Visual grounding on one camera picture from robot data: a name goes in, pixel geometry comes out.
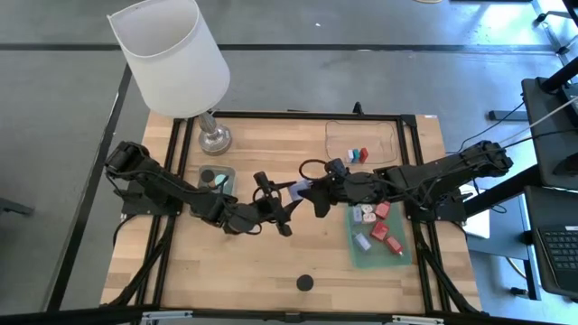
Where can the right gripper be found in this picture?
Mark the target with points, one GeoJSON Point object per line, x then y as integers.
{"type": "Point", "coordinates": [352, 187]}

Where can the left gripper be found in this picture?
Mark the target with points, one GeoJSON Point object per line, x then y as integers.
{"type": "Point", "coordinates": [262, 214]}

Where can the blue plug adapter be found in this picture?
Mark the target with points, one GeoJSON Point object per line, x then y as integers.
{"type": "Point", "coordinates": [362, 242]}
{"type": "Point", "coordinates": [357, 215]}
{"type": "Point", "coordinates": [297, 190]}

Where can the lavender block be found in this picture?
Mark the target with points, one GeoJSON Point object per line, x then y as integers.
{"type": "Point", "coordinates": [356, 155]}

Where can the teal capped hourglass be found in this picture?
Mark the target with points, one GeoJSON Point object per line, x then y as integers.
{"type": "Point", "coordinates": [220, 180]}

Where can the red plug adapter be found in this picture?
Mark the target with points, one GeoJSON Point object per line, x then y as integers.
{"type": "Point", "coordinates": [383, 210]}
{"type": "Point", "coordinates": [379, 230]}
{"type": "Point", "coordinates": [394, 245]}

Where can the clear black capped hourglass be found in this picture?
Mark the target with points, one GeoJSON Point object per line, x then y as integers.
{"type": "Point", "coordinates": [207, 176]}

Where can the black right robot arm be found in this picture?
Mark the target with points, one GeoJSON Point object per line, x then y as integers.
{"type": "Point", "coordinates": [451, 171]}

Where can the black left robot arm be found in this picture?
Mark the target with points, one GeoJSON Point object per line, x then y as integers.
{"type": "Point", "coordinates": [171, 187]}

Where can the office chair base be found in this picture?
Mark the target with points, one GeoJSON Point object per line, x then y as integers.
{"type": "Point", "coordinates": [553, 36]}

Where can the grey plastic bin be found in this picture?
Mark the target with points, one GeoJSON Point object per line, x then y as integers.
{"type": "Point", "coordinates": [228, 170]}

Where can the black disc right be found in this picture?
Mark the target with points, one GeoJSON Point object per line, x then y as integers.
{"type": "Point", "coordinates": [304, 283]}

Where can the clear plastic tray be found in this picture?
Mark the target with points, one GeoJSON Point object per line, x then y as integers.
{"type": "Point", "coordinates": [384, 135]}

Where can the green translucent tray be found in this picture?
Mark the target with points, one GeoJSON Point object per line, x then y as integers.
{"type": "Point", "coordinates": [384, 259]}

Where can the white sheet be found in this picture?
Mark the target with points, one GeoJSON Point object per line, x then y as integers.
{"type": "Point", "coordinates": [478, 225]}

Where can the white shade table lamp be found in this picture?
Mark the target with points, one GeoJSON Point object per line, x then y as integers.
{"type": "Point", "coordinates": [171, 58]}

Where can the black support beam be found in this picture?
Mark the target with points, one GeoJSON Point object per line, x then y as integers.
{"type": "Point", "coordinates": [501, 198]}

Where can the grey stand foot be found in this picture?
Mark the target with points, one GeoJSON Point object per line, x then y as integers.
{"type": "Point", "coordinates": [508, 115]}

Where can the black equipment stand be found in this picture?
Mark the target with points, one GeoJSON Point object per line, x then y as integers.
{"type": "Point", "coordinates": [542, 122]}

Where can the black laptop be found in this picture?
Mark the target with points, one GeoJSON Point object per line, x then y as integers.
{"type": "Point", "coordinates": [560, 248]}

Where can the dark floor object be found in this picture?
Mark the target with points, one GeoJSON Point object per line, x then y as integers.
{"type": "Point", "coordinates": [13, 207]}

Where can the black aluminium rig frame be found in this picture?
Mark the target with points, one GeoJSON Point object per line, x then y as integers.
{"type": "Point", "coordinates": [271, 115]}

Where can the black rail knob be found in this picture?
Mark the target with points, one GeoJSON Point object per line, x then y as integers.
{"type": "Point", "coordinates": [358, 109]}

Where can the silver metal bracket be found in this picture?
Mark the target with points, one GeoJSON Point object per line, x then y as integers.
{"type": "Point", "coordinates": [417, 320]}
{"type": "Point", "coordinates": [167, 316]}

